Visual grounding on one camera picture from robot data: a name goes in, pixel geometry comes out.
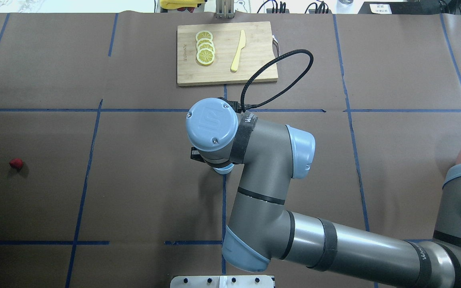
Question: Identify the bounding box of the yellow plastic knife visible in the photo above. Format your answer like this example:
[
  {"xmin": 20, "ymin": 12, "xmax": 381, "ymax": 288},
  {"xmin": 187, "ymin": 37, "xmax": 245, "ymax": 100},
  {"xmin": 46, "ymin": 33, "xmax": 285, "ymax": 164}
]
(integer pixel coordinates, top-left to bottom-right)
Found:
[{"xmin": 230, "ymin": 30, "xmax": 247, "ymax": 72}]

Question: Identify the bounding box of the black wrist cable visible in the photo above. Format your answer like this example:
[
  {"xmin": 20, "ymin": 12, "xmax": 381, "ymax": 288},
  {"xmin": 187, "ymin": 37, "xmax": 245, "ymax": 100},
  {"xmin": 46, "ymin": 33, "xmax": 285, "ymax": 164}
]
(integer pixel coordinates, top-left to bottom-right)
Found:
[{"xmin": 230, "ymin": 49, "xmax": 314, "ymax": 113}]

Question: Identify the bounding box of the top lemon slice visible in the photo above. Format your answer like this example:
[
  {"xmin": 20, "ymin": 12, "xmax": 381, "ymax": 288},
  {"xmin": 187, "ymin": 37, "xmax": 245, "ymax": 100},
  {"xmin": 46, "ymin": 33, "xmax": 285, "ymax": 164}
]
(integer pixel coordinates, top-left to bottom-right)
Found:
[{"xmin": 195, "ymin": 30, "xmax": 213, "ymax": 42}]

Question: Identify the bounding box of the yellow cloth bundle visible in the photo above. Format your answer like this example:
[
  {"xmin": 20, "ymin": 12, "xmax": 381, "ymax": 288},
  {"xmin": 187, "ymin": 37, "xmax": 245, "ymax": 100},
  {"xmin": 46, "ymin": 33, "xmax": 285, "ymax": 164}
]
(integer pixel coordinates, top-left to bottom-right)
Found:
[{"xmin": 159, "ymin": 0, "xmax": 207, "ymax": 10}]

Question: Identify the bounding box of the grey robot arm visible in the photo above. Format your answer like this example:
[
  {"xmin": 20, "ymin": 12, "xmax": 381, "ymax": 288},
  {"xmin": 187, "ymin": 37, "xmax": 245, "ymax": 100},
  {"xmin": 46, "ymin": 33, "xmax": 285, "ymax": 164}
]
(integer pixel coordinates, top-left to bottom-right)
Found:
[{"xmin": 185, "ymin": 97, "xmax": 461, "ymax": 288}]

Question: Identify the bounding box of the lemon slice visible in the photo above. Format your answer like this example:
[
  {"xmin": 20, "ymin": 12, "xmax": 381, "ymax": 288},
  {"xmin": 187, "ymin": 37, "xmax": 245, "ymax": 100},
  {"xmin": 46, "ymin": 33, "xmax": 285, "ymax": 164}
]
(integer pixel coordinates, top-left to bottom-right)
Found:
[
  {"xmin": 197, "ymin": 42, "xmax": 215, "ymax": 53},
  {"xmin": 196, "ymin": 38, "xmax": 214, "ymax": 50},
  {"xmin": 196, "ymin": 49, "xmax": 215, "ymax": 66},
  {"xmin": 195, "ymin": 30, "xmax": 213, "ymax": 42}
]

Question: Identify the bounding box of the aluminium frame post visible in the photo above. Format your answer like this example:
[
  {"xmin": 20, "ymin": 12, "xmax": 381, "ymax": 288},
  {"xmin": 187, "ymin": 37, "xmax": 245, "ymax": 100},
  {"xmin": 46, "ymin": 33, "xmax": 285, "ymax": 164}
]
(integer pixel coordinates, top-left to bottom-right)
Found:
[{"xmin": 215, "ymin": 0, "xmax": 235, "ymax": 19}]

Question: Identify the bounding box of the white label card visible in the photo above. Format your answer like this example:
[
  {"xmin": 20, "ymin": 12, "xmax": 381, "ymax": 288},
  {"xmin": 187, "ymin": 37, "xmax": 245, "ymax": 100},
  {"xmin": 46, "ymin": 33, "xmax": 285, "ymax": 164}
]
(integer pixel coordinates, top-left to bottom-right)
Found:
[{"xmin": 369, "ymin": 3, "xmax": 392, "ymax": 14}]

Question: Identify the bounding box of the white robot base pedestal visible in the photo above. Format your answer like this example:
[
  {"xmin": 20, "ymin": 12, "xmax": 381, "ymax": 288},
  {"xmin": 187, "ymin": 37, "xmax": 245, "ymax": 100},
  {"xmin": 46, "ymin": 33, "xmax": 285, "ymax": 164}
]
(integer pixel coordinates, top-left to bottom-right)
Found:
[{"xmin": 170, "ymin": 275, "xmax": 276, "ymax": 288}]

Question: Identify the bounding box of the red strawberry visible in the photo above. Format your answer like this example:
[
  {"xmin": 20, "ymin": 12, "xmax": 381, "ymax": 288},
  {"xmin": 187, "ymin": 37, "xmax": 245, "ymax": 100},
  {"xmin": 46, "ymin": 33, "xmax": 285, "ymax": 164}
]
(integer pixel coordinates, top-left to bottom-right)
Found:
[{"xmin": 9, "ymin": 158, "xmax": 24, "ymax": 171}]

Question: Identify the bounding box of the bottom lemon slice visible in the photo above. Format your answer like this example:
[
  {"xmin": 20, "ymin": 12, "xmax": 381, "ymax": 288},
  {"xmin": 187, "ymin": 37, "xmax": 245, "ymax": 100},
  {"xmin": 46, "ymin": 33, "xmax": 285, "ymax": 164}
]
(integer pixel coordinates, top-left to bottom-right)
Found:
[{"xmin": 196, "ymin": 49, "xmax": 215, "ymax": 66}]

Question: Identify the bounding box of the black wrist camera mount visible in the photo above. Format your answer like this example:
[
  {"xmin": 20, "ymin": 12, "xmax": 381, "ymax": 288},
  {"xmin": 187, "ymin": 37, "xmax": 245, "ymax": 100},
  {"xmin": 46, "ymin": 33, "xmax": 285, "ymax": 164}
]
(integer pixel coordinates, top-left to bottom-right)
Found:
[{"xmin": 190, "ymin": 146, "xmax": 206, "ymax": 163}]

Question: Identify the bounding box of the light blue plastic cup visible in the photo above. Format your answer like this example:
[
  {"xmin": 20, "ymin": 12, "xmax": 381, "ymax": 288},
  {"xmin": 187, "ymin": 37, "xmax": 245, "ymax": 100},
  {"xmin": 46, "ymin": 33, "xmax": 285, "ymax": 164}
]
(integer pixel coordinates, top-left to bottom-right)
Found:
[{"xmin": 213, "ymin": 164, "xmax": 234, "ymax": 175}]

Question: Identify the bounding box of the bamboo cutting board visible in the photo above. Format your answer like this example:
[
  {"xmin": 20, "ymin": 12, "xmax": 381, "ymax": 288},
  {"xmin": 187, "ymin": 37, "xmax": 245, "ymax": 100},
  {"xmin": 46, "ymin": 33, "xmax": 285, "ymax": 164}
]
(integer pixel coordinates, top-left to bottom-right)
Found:
[{"xmin": 177, "ymin": 21, "xmax": 275, "ymax": 87}]

